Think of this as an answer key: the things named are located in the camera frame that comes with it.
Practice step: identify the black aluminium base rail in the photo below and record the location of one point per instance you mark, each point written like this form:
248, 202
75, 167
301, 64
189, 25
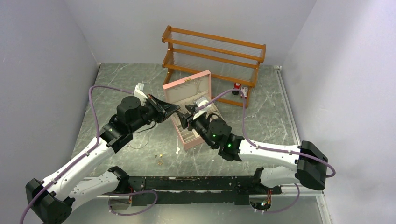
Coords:
240, 190

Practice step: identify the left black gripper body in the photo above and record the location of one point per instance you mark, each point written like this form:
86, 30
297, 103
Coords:
149, 112

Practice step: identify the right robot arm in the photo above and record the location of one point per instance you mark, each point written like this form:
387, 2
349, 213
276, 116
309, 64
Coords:
304, 164

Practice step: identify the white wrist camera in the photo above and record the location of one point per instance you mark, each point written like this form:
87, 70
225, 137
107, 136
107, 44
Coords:
201, 102
138, 92

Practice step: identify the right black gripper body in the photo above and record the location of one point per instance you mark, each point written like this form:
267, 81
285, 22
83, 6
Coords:
199, 124

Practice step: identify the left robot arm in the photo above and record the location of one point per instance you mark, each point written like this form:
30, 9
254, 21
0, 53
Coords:
54, 198

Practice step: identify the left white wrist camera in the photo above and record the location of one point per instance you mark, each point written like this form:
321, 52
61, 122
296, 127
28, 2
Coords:
138, 92

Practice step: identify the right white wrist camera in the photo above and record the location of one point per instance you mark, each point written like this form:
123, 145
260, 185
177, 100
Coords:
201, 102

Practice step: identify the small red white box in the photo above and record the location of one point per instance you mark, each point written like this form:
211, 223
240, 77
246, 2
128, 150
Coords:
244, 93

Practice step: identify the wooden two-tier shelf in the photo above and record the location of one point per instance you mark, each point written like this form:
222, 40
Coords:
228, 60

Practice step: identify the pink jewelry box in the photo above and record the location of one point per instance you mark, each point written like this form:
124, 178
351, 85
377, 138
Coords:
186, 91

